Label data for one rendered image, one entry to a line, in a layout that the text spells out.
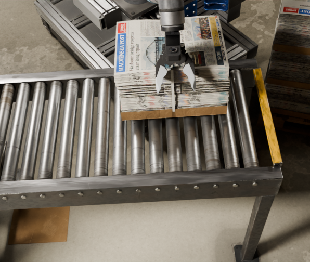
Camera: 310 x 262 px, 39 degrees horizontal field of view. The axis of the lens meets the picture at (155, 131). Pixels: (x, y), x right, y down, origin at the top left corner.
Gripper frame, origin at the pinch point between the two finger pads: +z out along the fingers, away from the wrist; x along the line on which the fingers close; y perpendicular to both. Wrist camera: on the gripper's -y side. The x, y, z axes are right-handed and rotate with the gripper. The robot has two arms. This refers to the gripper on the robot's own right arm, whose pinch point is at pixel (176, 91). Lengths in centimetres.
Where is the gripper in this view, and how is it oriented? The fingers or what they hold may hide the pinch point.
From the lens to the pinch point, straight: 138.7
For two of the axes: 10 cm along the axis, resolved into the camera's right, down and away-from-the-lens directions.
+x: -10.0, 0.6, 0.5
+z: 0.7, 9.3, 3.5
